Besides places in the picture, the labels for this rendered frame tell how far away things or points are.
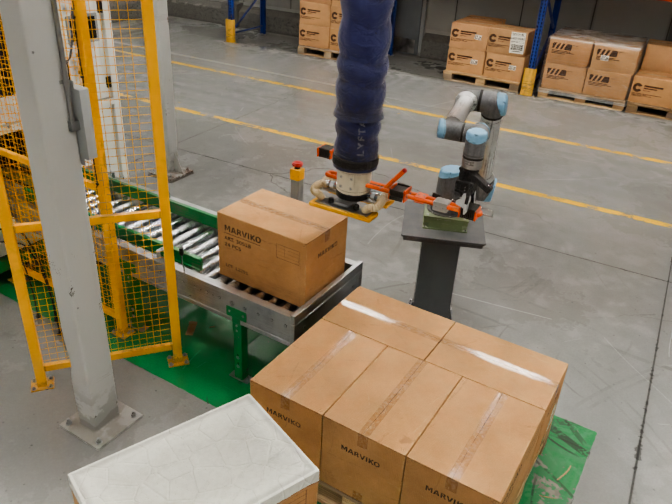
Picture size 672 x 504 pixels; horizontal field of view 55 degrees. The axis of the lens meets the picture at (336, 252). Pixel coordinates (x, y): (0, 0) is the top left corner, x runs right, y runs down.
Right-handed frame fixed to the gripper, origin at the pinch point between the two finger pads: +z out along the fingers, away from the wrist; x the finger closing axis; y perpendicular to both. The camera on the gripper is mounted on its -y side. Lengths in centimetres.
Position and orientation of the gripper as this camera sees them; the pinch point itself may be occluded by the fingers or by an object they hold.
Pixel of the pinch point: (469, 209)
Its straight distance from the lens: 301.1
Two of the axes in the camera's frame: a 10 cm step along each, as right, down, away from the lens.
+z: -0.5, 8.7, 4.9
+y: -8.6, -2.8, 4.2
